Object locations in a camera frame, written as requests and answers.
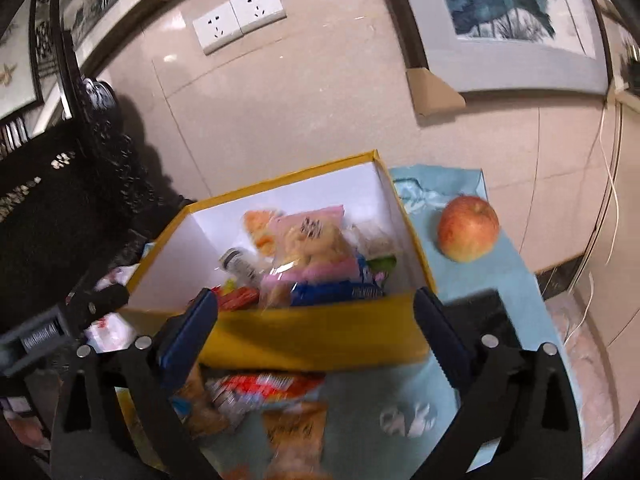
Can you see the white snack bag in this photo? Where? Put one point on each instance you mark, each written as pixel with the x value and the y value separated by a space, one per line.
pixel 107 332

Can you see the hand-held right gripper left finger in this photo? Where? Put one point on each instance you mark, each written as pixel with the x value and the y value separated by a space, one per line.
pixel 187 335

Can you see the clear pale snack packet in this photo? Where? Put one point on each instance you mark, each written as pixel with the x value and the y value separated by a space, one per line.
pixel 372 240

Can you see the light blue tablecloth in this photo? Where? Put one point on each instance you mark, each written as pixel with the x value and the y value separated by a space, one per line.
pixel 360 445

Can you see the yellow cardboard box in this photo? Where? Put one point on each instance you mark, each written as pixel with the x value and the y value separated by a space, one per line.
pixel 310 340

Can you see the red apple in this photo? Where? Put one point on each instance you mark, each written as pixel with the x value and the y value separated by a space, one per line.
pixel 467 230

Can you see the framed bird painting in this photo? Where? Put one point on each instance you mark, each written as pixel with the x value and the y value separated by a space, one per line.
pixel 15 70

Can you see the dark carved wooden furniture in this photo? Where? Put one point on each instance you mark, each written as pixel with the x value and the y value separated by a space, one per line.
pixel 75 200

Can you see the blue biscuit packet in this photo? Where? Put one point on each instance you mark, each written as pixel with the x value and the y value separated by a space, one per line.
pixel 335 290

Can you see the red brown biscuit box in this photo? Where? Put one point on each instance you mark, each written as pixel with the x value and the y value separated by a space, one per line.
pixel 237 297

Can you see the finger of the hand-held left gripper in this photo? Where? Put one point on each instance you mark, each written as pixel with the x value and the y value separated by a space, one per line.
pixel 97 305

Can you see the pink cracker packet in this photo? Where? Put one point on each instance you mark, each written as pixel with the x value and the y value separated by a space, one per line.
pixel 310 245

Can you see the red orange snack packet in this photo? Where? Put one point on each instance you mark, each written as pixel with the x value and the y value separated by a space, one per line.
pixel 265 390

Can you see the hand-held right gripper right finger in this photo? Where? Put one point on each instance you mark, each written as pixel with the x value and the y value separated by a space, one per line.
pixel 442 335

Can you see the large framed lotus painting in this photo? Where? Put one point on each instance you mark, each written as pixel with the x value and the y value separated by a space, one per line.
pixel 505 25

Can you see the small green packet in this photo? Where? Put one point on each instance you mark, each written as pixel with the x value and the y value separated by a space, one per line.
pixel 384 262

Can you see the clear brown snack packet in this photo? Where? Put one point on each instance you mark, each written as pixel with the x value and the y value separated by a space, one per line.
pixel 202 410

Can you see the orange chip packet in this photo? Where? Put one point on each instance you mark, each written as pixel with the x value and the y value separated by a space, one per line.
pixel 260 230

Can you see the white wall socket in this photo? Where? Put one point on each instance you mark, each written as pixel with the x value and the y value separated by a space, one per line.
pixel 216 27
pixel 259 5

